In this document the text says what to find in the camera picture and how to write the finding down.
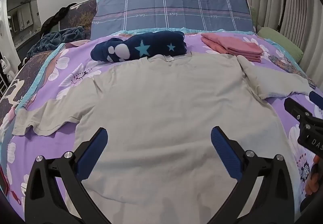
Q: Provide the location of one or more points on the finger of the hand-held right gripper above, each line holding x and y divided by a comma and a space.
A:
316, 99
295, 110

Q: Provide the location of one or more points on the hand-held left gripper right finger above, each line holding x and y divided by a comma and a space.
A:
224, 153

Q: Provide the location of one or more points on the folded floral print cloth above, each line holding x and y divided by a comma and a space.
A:
290, 67

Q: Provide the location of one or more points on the teal fleece blanket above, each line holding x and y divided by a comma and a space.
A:
55, 39

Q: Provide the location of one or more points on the navy star print fleece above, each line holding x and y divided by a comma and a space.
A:
151, 44

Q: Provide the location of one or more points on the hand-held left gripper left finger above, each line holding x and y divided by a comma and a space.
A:
92, 153

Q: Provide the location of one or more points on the folded pink cloth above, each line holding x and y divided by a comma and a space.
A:
232, 46

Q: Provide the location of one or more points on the dark deer print sheet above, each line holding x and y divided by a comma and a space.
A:
15, 85

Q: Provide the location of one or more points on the grey pleated curtain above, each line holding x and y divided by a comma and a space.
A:
302, 24

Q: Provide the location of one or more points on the beige t-shirt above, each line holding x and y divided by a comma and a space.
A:
161, 113

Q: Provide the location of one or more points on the blue plaid quilt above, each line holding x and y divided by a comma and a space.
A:
176, 12

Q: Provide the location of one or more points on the dark branch print pillow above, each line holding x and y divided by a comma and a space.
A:
84, 17

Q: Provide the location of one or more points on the purple floral bedsheet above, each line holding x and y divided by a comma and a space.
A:
63, 143

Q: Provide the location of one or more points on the black garment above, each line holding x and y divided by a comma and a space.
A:
56, 17

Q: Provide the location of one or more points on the person's right hand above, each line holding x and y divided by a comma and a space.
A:
314, 178

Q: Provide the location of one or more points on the large green pillow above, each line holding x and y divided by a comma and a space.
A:
280, 39

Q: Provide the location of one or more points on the white figurine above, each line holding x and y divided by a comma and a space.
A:
5, 66

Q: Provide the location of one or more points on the small green pillow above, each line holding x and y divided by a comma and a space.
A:
253, 17

